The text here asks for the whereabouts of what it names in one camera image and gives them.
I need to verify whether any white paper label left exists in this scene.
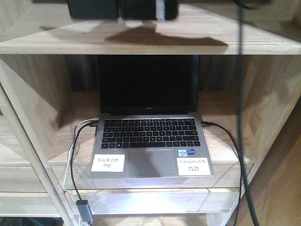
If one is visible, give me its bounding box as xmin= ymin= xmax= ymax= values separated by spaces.
xmin=91 ymin=154 xmax=125 ymax=172

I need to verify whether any black foldable smartphone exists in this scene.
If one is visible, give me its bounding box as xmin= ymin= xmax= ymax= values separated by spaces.
xmin=67 ymin=0 xmax=179 ymax=21

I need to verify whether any white paper label right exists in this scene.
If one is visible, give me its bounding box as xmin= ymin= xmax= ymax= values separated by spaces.
xmin=177 ymin=157 xmax=211 ymax=176

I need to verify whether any white paper label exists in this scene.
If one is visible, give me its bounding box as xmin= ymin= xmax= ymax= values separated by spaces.
xmin=177 ymin=157 xmax=211 ymax=176
xmin=91 ymin=154 xmax=125 ymax=172

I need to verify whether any light wooden desk shelf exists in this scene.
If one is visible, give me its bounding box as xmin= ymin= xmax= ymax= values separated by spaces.
xmin=0 ymin=0 xmax=301 ymax=226

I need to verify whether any grey adapter dongle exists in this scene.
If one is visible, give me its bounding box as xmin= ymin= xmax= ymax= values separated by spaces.
xmin=76 ymin=200 xmax=93 ymax=225

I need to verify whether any grey laptop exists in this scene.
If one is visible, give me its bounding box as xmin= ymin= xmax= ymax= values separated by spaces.
xmin=90 ymin=55 xmax=214 ymax=179

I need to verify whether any black laptop cable left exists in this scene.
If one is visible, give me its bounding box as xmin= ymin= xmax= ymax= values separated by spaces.
xmin=70 ymin=121 xmax=99 ymax=202

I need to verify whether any white laptop cable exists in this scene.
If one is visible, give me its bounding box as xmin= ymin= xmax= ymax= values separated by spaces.
xmin=63 ymin=117 xmax=99 ymax=226

